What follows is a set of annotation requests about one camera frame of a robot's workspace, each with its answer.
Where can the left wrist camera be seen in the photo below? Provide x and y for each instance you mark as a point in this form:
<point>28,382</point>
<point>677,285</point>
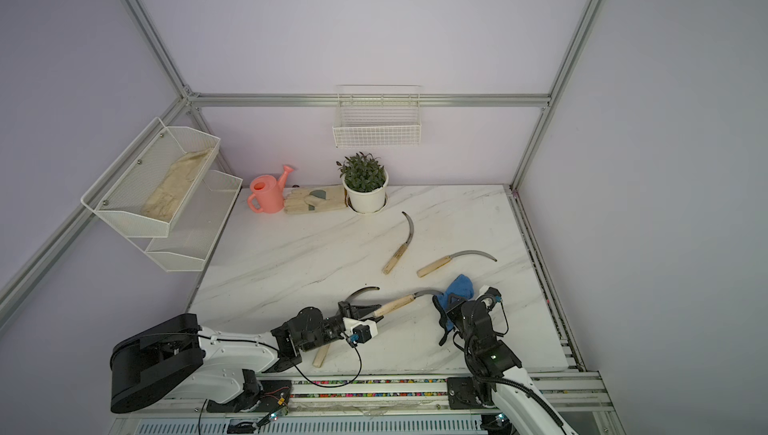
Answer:
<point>359,331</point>

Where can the white wire wall basket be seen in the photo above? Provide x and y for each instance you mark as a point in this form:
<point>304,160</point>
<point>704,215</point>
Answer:
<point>370,115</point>

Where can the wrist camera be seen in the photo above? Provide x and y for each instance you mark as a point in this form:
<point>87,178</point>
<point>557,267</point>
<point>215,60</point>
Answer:
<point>490,297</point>
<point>359,331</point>

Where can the sickle with wooden handle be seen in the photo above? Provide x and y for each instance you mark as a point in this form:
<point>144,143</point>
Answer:
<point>403,301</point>
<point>397,255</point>
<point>323,351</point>
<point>442,261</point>

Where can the white mesh upper shelf basket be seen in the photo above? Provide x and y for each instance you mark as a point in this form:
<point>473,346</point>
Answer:
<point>119,194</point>

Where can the sickle with wooden handle middle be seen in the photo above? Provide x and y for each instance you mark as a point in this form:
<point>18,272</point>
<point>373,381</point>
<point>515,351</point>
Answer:
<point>403,301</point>

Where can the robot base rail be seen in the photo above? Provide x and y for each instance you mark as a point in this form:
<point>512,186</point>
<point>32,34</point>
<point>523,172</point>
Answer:
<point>405,404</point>

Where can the aluminium frame profile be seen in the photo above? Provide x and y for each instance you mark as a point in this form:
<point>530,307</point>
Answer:
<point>17,293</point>

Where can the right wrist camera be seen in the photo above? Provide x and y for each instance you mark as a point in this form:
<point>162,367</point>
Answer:
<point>490,297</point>

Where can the beige work glove on table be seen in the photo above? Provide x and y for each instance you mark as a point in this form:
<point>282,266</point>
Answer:
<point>319,199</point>

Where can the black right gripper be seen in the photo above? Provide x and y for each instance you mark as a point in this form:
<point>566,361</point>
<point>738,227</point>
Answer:
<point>456,310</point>

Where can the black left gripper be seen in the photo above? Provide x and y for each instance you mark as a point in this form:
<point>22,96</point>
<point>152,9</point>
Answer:
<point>349,311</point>

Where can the blue fluffy rag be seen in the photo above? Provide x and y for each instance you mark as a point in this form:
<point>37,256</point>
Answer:
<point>461,289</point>

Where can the green potted plant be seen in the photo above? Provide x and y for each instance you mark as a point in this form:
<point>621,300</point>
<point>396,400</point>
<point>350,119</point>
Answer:
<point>362,172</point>

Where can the pink watering can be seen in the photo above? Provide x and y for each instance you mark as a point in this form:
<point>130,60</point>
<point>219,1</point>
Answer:
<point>267,192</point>

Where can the white mesh lower shelf basket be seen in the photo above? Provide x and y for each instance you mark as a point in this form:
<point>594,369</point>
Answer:
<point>192,239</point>

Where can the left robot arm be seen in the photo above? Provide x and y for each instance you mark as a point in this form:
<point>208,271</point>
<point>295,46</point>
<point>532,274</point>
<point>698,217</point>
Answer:
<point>179,358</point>

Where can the white plant pot with saucer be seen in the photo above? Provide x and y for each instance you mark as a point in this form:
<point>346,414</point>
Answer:
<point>367,202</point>

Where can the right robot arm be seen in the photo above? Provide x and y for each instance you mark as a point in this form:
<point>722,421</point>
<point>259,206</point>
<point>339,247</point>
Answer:
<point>497,375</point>

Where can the white mesh shelf basket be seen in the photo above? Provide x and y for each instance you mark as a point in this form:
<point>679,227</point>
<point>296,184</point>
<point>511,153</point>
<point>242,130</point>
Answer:
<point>192,239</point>
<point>119,194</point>

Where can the beige glove in basket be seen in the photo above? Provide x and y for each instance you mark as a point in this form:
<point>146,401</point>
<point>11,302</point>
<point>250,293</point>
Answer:
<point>164,202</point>

